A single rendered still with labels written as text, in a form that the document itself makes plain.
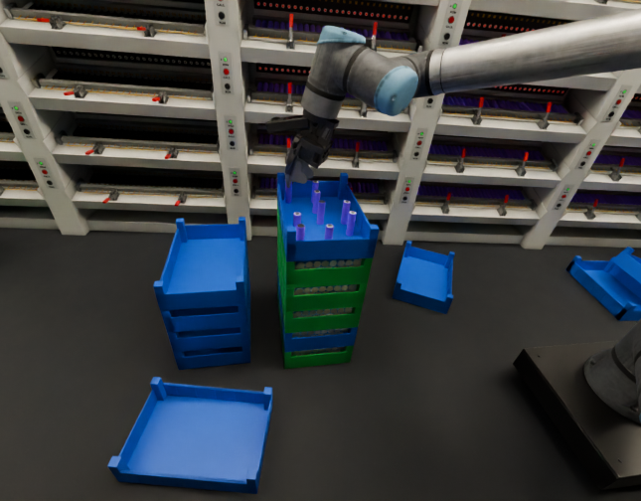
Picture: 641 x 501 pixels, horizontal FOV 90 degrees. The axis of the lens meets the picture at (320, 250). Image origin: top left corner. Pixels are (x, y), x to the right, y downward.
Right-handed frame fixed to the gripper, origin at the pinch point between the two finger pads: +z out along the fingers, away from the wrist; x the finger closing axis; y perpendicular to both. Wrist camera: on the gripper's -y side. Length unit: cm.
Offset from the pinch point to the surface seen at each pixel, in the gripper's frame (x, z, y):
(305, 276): -22.4, 7.4, 17.2
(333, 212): 0.6, 2.9, 14.6
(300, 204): 0.5, 5.5, 5.1
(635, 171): 102, -24, 120
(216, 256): -13.5, 26.1, -10.3
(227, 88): 26.2, -5.1, -37.5
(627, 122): 95, -38, 99
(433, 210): 63, 17, 49
